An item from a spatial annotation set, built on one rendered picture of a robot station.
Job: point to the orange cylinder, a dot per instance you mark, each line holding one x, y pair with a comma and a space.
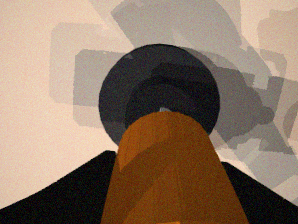
167, 171

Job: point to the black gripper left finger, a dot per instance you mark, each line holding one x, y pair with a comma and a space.
78, 198

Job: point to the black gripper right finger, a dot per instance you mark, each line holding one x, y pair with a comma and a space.
261, 206

